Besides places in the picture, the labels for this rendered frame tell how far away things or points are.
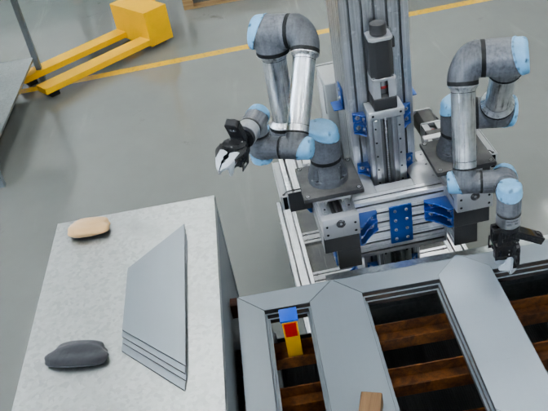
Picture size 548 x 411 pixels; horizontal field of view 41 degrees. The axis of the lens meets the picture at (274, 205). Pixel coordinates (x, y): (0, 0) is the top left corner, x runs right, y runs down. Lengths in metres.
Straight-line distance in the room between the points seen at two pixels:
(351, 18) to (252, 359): 1.21
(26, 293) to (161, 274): 2.05
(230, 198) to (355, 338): 2.39
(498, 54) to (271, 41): 0.72
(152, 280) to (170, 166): 2.72
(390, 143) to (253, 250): 1.53
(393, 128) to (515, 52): 0.64
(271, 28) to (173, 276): 0.87
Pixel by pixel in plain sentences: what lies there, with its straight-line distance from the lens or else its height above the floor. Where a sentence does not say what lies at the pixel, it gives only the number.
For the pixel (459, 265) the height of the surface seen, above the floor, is 0.87.
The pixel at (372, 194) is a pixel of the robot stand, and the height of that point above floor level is 0.95.
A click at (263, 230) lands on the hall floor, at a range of 4.26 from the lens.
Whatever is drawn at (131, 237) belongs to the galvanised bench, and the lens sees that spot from 2.65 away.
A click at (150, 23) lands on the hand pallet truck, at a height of 0.25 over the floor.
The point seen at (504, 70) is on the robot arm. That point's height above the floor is 1.52.
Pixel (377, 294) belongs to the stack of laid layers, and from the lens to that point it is 2.51.
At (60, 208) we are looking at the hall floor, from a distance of 4.99.
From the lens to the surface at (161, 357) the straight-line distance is 2.15.
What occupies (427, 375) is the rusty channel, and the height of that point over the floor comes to 0.68.
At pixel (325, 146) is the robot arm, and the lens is 2.61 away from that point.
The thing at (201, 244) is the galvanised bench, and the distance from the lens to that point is 2.52.
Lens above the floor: 2.57
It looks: 35 degrees down
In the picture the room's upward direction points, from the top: 11 degrees counter-clockwise
